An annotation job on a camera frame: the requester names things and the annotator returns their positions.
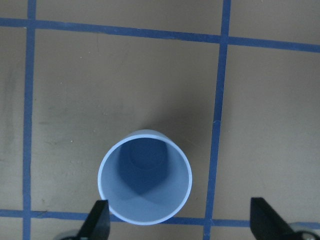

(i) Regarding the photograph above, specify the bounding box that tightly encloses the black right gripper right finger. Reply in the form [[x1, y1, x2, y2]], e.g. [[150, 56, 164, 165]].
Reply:
[[250, 197, 297, 240]]

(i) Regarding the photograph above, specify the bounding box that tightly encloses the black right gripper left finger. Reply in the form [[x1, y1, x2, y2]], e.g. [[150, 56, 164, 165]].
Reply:
[[75, 200, 111, 240]]

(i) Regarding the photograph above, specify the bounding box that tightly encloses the blue cup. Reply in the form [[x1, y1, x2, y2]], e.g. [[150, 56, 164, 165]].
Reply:
[[97, 129, 193, 226]]

